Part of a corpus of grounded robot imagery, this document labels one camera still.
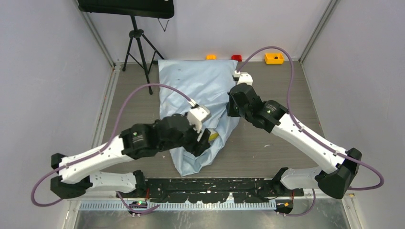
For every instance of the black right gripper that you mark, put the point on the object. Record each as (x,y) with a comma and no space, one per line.
(231,112)

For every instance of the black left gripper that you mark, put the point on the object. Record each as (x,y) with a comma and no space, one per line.
(193,146)

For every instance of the white pillow with yellow trim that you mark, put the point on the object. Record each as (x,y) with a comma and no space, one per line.
(213,135)

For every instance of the light blue pillowcase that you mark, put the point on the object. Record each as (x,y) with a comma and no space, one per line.
(208,83)

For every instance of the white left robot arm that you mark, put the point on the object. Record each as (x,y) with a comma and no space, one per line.
(82,173)

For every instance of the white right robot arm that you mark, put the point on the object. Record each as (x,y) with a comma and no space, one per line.
(335,169)

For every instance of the small red block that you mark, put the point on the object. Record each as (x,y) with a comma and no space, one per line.
(236,58)

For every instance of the yellow open box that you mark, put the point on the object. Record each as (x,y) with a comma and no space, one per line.
(274,58)

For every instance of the small orange block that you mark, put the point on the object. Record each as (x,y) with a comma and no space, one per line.
(210,57)

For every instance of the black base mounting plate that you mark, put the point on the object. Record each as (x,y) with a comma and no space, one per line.
(210,190)

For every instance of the black panel on tripod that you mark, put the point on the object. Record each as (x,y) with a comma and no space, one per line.
(162,9)

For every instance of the black tripod stand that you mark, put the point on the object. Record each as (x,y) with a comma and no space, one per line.
(135,35)

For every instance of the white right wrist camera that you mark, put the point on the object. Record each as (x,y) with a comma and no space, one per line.
(242,77)

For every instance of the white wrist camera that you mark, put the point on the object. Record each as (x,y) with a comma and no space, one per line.
(242,77)
(197,116)

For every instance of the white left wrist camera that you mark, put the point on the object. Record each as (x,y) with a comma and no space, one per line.
(197,116)

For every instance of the aluminium rail at front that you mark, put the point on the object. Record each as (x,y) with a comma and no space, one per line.
(108,200)

